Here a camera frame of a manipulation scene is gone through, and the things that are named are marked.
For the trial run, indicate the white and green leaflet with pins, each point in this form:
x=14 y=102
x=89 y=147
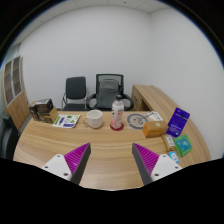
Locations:
x=66 y=121

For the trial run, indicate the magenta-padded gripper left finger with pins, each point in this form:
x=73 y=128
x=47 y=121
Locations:
x=77 y=159

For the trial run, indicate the clear bottle with white label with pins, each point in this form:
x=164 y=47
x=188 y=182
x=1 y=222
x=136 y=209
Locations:
x=117 y=113

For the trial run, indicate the purple pouch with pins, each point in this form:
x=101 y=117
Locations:
x=177 y=122

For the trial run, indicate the small light blue packet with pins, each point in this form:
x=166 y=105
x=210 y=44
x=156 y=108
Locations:
x=173 y=157

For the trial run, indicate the black visitor chair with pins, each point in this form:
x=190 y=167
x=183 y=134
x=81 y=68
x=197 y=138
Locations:
x=75 y=88

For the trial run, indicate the grey mesh office chair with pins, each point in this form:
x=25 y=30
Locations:
x=108 y=91

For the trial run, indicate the small yellow-brown packet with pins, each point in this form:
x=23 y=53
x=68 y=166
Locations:
x=169 y=142

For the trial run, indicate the wooden cabinet with glass doors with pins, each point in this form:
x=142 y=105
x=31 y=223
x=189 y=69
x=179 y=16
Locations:
x=15 y=93

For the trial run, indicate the wooden side desk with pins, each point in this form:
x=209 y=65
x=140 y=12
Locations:
x=150 y=96

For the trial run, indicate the white ceramic mug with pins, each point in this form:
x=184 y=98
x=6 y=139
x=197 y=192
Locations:
x=95 y=119

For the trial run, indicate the dark swivel chair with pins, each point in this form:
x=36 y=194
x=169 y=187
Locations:
x=8 y=136

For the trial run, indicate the flat round red coaster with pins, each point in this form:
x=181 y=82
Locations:
x=120 y=128

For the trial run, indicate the brown cardboard box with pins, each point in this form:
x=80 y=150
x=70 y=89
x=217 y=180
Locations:
x=155 y=130

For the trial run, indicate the dark box on brown box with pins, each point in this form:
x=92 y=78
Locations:
x=42 y=110

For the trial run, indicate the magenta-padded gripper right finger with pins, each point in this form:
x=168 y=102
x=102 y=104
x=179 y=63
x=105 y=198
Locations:
x=146 y=159

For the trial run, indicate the green packet with teal card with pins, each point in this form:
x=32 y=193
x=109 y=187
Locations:
x=183 y=145

